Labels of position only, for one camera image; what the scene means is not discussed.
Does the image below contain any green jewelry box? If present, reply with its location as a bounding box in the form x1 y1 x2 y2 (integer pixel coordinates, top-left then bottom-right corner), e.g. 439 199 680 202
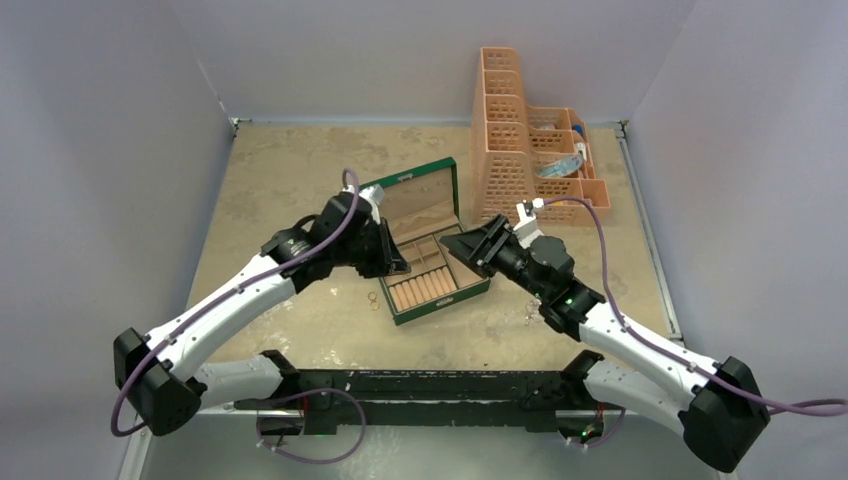
366 157 491 326

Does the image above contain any clear tape roll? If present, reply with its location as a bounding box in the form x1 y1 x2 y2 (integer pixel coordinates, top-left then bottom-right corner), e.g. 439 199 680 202
534 154 585 178

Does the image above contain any orange plastic organizer rack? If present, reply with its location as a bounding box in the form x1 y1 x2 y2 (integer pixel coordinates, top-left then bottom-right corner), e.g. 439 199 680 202
470 47 611 226

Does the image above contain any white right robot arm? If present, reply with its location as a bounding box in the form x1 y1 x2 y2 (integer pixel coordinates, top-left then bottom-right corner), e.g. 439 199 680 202
439 215 771 473

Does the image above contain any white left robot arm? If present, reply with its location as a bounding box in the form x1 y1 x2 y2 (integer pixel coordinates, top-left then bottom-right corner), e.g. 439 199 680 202
111 185 410 437

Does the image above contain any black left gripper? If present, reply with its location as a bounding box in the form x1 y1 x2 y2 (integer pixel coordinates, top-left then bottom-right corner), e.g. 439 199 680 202
334 217 409 279

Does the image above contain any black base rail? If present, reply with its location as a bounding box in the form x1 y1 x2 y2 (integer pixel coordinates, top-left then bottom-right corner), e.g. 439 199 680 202
234 353 619 443

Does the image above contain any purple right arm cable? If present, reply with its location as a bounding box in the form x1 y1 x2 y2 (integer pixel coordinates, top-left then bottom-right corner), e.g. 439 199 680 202
533 195 848 418

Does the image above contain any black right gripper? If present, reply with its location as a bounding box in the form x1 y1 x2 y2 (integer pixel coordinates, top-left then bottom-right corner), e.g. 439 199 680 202
440 215 549 301

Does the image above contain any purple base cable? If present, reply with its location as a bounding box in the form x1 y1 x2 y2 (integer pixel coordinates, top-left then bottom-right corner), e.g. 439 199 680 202
255 388 368 466

